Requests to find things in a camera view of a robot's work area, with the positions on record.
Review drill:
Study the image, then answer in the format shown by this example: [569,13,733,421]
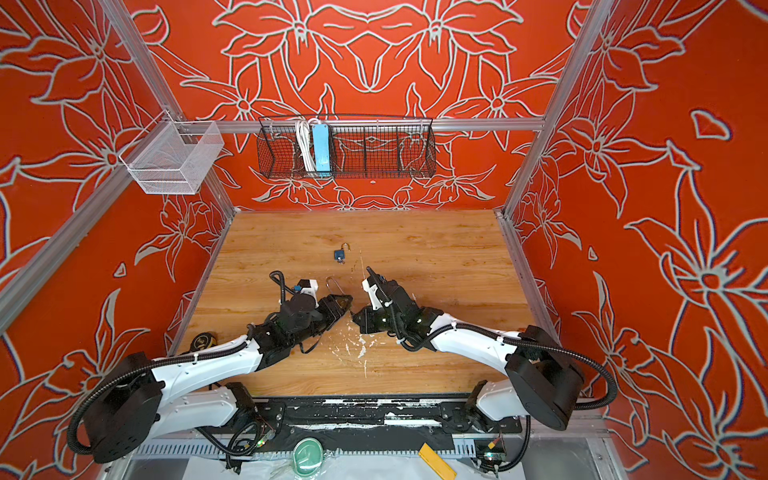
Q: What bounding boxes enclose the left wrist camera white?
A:
[293,279,319,300]

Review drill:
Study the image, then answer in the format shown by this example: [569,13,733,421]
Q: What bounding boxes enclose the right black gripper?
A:
[347,305,407,335]

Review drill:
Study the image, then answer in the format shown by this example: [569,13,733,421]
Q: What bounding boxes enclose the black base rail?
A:
[208,393,523,455]

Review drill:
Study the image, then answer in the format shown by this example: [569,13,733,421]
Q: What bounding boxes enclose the yellow black tape measure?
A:
[189,332,217,352]

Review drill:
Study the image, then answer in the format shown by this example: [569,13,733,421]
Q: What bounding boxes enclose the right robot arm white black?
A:
[353,268,619,431]

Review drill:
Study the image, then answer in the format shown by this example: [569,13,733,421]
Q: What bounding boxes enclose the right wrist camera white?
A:
[362,279,383,311]

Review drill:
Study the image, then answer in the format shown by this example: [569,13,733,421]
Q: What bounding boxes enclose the small blue padlock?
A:
[333,242,351,264]

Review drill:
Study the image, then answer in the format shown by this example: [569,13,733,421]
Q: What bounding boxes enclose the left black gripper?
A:
[291,294,354,349]

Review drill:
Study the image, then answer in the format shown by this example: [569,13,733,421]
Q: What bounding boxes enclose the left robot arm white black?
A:
[66,270,353,464]

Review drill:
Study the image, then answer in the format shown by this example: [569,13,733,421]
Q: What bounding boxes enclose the clear plastic bin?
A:
[121,121,224,195]

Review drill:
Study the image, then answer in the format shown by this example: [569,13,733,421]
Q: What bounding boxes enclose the large brass padlock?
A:
[325,276,351,311]

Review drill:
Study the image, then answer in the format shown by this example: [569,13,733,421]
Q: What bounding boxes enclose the yellow flat block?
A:
[418,443,457,480]

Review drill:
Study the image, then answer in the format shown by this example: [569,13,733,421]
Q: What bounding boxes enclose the light blue box in basket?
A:
[312,123,331,176]

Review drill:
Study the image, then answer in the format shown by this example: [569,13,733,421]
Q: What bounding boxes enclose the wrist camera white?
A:
[293,279,319,300]
[362,279,383,311]

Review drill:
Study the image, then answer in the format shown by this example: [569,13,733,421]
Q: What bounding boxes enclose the green tape roll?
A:
[292,437,325,478]

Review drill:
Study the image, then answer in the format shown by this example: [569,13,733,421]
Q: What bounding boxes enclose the white cable bundle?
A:
[295,119,318,174]

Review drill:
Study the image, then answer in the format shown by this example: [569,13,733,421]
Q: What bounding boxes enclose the black wire basket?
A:
[256,115,437,180]

